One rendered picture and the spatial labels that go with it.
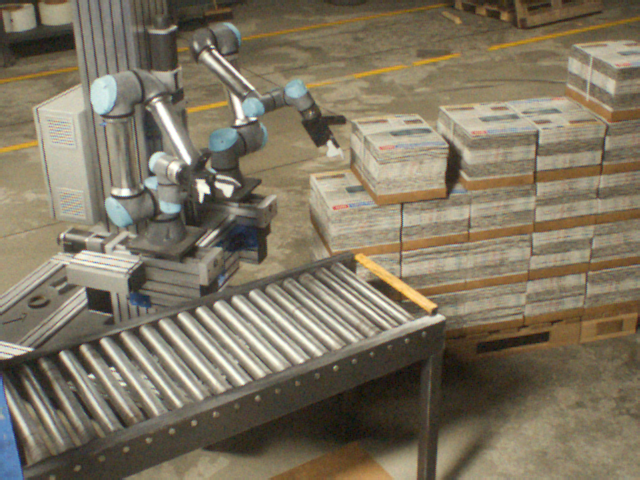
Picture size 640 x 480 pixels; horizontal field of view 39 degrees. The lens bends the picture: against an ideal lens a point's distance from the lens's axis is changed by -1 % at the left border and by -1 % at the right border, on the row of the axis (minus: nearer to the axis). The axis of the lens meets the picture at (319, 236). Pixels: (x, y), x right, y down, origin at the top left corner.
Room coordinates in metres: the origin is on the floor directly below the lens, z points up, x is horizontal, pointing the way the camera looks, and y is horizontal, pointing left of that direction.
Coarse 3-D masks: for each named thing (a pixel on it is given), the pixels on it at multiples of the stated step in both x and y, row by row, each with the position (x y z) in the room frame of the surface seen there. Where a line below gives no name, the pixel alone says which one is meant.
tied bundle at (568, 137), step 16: (528, 112) 3.55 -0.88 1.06; (544, 112) 3.55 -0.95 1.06; (560, 112) 3.55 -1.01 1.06; (576, 112) 3.55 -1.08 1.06; (544, 128) 3.36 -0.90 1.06; (560, 128) 3.36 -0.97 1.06; (576, 128) 3.37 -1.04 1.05; (592, 128) 3.38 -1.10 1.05; (544, 144) 3.34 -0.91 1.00; (560, 144) 3.36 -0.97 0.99; (576, 144) 3.37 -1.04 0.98; (592, 144) 3.39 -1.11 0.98; (544, 160) 3.34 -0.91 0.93; (560, 160) 3.35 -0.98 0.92; (576, 160) 3.37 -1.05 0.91; (592, 160) 3.39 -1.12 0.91
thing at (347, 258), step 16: (336, 256) 2.80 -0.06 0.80; (352, 256) 2.80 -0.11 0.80; (288, 272) 2.69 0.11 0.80; (304, 272) 2.69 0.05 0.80; (352, 272) 2.79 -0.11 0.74; (240, 288) 2.59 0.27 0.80; (192, 304) 2.49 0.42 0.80; (208, 304) 2.50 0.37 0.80; (128, 320) 2.40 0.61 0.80; (144, 320) 2.40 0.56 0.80; (80, 336) 2.31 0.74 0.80; (96, 336) 2.31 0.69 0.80; (112, 336) 2.32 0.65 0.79; (160, 336) 2.41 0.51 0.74; (32, 352) 2.23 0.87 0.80; (48, 352) 2.23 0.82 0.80; (0, 368) 2.15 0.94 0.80; (32, 368) 2.19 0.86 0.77; (16, 384) 2.16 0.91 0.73
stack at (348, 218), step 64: (320, 192) 3.31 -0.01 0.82; (448, 192) 3.26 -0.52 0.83; (512, 192) 3.31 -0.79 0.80; (576, 192) 3.38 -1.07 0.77; (320, 256) 3.33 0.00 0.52; (384, 256) 3.17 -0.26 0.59; (448, 256) 3.24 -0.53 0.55; (512, 256) 3.31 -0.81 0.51; (576, 256) 3.38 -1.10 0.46; (448, 320) 3.25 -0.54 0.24; (576, 320) 3.39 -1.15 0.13
